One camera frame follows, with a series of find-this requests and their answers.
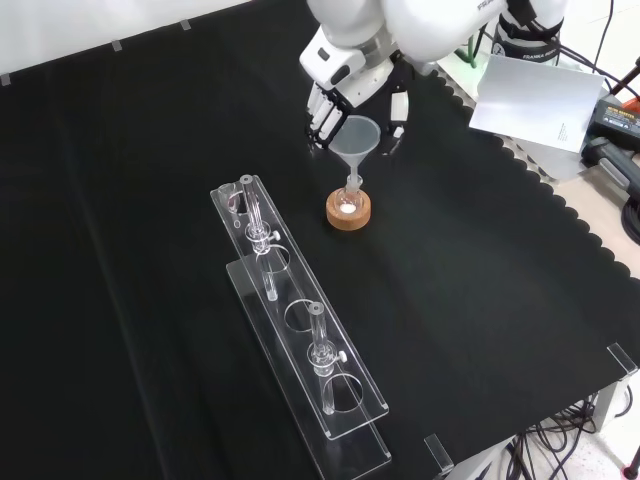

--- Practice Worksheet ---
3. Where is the clear acrylic edge clip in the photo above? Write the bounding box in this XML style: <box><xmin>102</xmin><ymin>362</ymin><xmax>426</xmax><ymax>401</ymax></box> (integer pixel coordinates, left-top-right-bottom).
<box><xmin>606</xmin><ymin>343</ymin><xmax>640</xmax><ymax>375</ymax></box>
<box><xmin>423</xmin><ymin>433</ymin><xmax>455</xmax><ymax>472</ymax></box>

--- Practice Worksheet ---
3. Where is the black floor cable tangle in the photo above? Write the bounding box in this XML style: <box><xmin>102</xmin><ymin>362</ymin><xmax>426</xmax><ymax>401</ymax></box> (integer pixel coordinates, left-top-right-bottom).
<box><xmin>499</xmin><ymin>389</ymin><xmax>640</xmax><ymax>480</ymax></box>

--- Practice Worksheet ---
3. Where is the black power tool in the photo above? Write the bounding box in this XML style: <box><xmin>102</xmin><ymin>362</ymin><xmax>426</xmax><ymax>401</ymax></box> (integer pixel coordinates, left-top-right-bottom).
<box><xmin>582</xmin><ymin>135</ymin><xmax>640</xmax><ymax>202</ymax></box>

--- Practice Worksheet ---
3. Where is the translucent plastic funnel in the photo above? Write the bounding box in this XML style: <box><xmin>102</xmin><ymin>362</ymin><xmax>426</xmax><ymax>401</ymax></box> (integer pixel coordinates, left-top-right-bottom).
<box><xmin>327</xmin><ymin>115</ymin><xmax>383</xmax><ymax>194</ymax></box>

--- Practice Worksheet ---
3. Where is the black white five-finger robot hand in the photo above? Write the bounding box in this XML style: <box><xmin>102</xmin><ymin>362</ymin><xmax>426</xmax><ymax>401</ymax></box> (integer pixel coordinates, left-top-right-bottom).
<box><xmin>303</xmin><ymin>47</ymin><xmax>412</xmax><ymax>157</ymax></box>

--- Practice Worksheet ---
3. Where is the white paper sheet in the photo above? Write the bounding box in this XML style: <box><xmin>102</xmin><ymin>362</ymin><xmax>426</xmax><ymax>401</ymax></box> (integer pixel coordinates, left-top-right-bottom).
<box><xmin>469</xmin><ymin>53</ymin><xmax>604</xmax><ymax>154</ymax></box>

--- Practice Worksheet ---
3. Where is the black bench cloth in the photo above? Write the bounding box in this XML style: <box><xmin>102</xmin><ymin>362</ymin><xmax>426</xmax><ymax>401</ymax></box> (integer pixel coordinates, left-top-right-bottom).
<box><xmin>0</xmin><ymin>0</ymin><xmax>640</xmax><ymax>480</ymax></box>

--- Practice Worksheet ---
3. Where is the cork flask ring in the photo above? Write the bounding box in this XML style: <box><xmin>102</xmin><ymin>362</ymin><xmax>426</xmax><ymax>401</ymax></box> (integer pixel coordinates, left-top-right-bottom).
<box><xmin>325</xmin><ymin>188</ymin><xmax>375</xmax><ymax>231</ymax></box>

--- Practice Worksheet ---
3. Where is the pale base board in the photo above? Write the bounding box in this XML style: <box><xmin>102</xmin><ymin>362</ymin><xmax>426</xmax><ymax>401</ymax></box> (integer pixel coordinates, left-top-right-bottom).
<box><xmin>439</xmin><ymin>47</ymin><xmax>594</xmax><ymax>187</ymax></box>

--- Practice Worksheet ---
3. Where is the clear acrylic funnel stand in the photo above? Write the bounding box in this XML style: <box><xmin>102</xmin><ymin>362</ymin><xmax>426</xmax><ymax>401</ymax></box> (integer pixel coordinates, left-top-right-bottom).
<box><xmin>209</xmin><ymin>173</ymin><xmax>393</xmax><ymax>472</ymax></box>

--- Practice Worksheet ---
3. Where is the clear round-bottom flask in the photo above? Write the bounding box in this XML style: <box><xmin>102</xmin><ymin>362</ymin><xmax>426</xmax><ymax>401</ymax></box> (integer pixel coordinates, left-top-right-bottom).
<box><xmin>334</xmin><ymin>175</ymin><xmax>363</xmax><ymax>217</ymax></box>

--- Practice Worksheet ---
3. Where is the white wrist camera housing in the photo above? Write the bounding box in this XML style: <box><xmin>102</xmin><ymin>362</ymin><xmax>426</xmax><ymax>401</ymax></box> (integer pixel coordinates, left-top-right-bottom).
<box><xmin>298</xmin><ymin>27</ymin><xmax>368</xmax><ymax>90</ymax></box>

